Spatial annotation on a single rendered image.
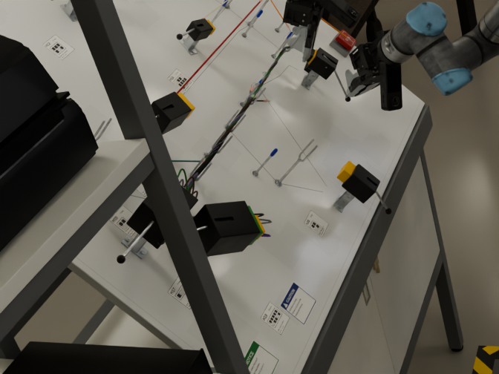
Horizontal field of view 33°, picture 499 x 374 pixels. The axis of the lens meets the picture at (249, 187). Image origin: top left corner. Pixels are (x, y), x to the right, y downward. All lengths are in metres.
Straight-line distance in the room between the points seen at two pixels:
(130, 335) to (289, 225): 0.46
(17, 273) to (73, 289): 2.93
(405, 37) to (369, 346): 0.69
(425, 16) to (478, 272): 1.51
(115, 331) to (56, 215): 1.01
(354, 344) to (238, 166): 0.47
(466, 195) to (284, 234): 1.97
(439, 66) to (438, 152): 2.15
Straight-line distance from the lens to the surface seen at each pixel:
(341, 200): 1.83
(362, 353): 1.91
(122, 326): 1.94
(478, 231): 3.34
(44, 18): 1.77
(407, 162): 2.12
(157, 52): 1.85
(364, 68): 1.96
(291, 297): 1.60
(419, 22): 1.79
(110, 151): 1.06
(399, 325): 2.16
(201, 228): 1.40
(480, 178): 3.68
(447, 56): 1.81
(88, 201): 0.96
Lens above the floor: 1.85
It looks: 27 degrees down
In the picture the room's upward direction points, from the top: 18 degrees counter-clockwise
